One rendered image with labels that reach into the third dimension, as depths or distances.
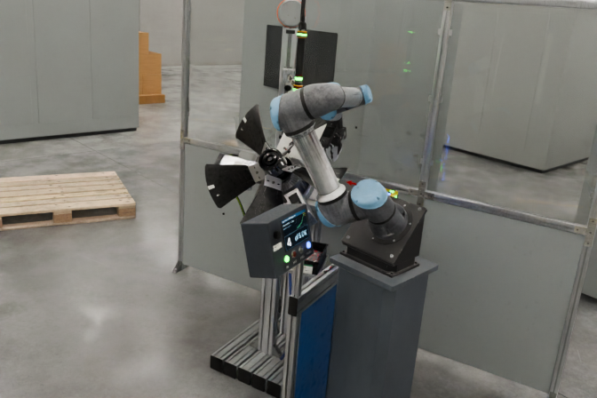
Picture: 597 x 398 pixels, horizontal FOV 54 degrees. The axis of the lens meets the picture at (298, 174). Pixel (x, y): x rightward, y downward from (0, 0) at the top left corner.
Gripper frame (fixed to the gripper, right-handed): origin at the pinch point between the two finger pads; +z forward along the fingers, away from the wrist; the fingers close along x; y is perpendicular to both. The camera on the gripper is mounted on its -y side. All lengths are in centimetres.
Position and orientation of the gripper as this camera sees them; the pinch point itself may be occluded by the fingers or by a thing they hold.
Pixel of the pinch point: (332, 160)
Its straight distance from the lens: 261.7
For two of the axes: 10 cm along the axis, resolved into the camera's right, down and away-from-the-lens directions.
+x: -8.5, -2.2, 4.7
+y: 5.2, -4.8, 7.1
